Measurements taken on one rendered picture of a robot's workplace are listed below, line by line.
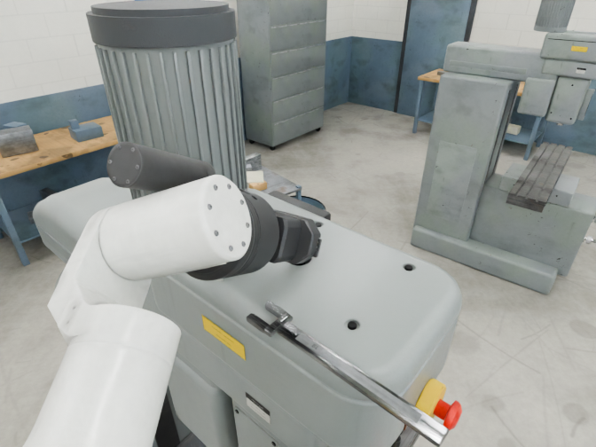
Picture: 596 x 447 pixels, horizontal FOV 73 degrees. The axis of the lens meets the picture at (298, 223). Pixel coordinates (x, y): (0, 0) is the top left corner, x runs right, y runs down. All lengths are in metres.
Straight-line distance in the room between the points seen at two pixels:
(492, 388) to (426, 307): 2.50
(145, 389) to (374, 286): 0.37
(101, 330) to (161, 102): 0.39
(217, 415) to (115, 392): 0.62
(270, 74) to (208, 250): 5.39
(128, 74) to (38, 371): 2.87
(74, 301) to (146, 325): 0.06
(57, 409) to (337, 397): 0.30
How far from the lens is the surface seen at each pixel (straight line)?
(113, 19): 0.60
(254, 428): 0.81
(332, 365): 0.45
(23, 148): 4.30
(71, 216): 1.10
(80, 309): 0.30
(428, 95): 7.60
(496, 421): 2.89
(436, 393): 0.59
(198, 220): 0.28
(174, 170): 0.34
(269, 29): 5.56
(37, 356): 3.43
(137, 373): 0.27
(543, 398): 3.12
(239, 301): 0.54
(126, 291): 0.35
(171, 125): 0.60
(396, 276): 0.58
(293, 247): 0.46
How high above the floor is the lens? 2.25
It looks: 32 degrees down
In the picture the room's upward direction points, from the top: straight up
